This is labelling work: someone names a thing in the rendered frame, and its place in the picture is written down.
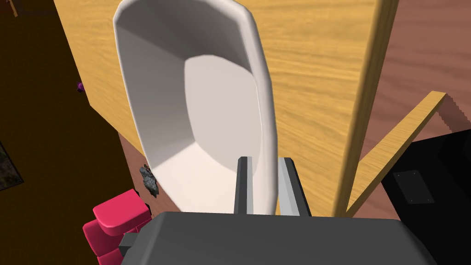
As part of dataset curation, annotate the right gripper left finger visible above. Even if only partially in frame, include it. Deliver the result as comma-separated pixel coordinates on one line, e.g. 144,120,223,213
233,156,254,215

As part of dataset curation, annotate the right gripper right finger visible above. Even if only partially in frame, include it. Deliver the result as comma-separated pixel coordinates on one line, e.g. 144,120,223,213
277,157,312,218

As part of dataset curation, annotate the white bowl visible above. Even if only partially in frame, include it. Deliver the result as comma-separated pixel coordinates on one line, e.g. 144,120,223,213
112,0,279,216

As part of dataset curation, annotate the grey rock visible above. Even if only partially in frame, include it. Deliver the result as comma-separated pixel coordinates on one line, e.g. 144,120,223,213
139,164,160,198

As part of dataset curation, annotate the wooden table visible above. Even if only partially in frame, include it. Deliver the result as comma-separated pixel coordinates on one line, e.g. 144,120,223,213
53,0,448,218

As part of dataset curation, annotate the red armchair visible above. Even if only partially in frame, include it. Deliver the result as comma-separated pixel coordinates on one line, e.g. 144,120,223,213
82,189,153,265

